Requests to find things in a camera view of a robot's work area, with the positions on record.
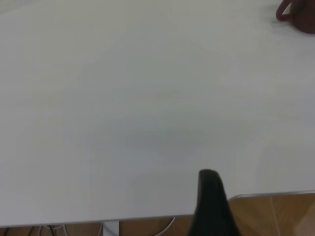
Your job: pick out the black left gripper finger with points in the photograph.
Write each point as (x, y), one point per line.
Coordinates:
(211, 211)

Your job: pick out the red ceramic mug white inside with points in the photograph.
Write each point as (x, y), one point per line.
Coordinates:
(302, 17)

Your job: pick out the white table leg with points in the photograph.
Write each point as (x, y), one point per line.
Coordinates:
(111, 228)

